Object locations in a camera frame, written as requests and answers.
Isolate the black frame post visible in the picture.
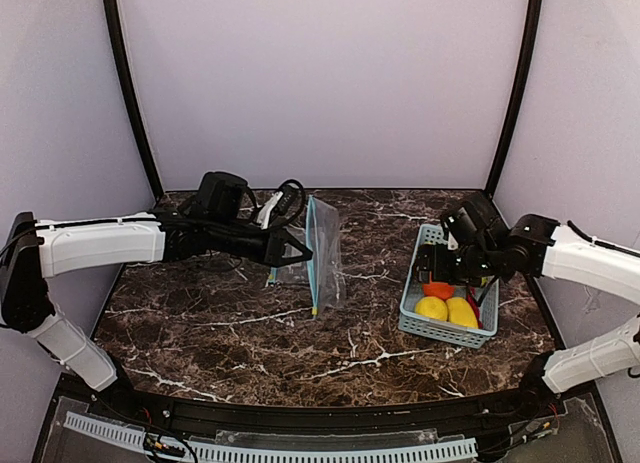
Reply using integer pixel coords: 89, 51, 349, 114
102, 0, 165, 202
483, 0, 543, 199

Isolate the black front table rail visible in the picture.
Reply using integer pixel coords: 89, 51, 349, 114
89, 368, 551, 438

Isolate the black frame post right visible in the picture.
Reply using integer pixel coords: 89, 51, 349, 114
483, 0, 543, 199

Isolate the round yellow lemon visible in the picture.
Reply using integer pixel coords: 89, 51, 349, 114
414, 296, 449, 321

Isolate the clear zip bag blue zipper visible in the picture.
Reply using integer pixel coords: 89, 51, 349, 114
305, 196, 346, 319

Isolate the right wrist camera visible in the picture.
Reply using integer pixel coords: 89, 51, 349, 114
440, 206, 478, 250

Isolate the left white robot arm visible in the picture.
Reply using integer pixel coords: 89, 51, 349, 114
1, 171, 313, 392

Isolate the yellow mango front right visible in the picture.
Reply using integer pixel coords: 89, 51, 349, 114
445, 297, 479, 329

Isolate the orange fruit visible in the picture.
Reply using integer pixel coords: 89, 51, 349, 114
422, 282, 455, 300

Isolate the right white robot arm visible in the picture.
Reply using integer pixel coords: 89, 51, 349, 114
413, 193, 639, 396

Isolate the black frame post left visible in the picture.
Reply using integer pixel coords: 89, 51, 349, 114
102, 0, 165, 202

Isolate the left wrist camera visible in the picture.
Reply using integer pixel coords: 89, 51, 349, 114
255, 179, 306, 231

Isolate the red chili pepper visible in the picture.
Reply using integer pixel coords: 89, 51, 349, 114
466, 286, 484, 329

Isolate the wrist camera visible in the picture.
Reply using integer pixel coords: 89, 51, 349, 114
440, 206, 478, 250
255, 179, 306, 231

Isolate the slotted grey cable duct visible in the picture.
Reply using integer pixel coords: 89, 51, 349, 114
63, 411, 478, 462

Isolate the light blue plastic basket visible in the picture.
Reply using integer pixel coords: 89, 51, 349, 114
398, 224, 500, 349

